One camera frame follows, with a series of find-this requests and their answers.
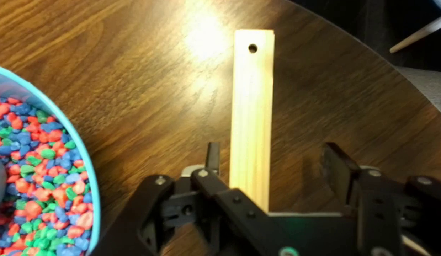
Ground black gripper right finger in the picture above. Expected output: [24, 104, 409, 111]
[321, 142, 359, 205]

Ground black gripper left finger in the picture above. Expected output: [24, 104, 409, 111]
[204, 142, 220, 175]

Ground long wooden ruler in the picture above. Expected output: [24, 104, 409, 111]
[229, 30, 274, 211]

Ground teal bowl of colored beads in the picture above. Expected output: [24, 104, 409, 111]
[0, 67, 101, 256]

